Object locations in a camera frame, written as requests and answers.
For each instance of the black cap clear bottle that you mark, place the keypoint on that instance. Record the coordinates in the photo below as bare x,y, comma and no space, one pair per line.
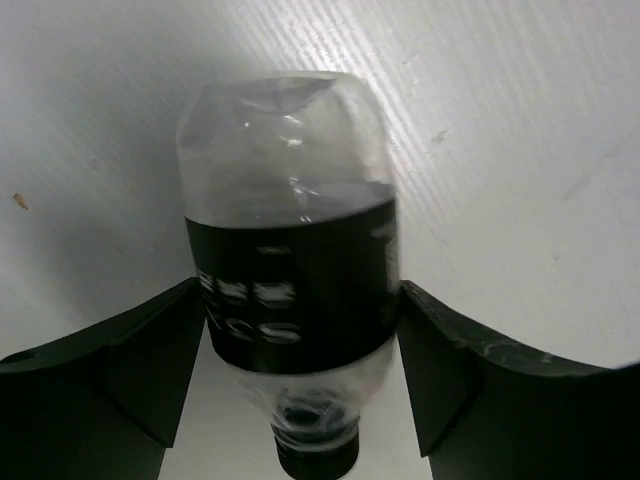
290,209

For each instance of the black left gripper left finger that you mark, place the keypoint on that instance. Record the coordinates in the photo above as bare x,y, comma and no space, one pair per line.
106,401

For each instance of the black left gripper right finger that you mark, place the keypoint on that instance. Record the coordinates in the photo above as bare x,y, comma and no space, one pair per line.
486,406

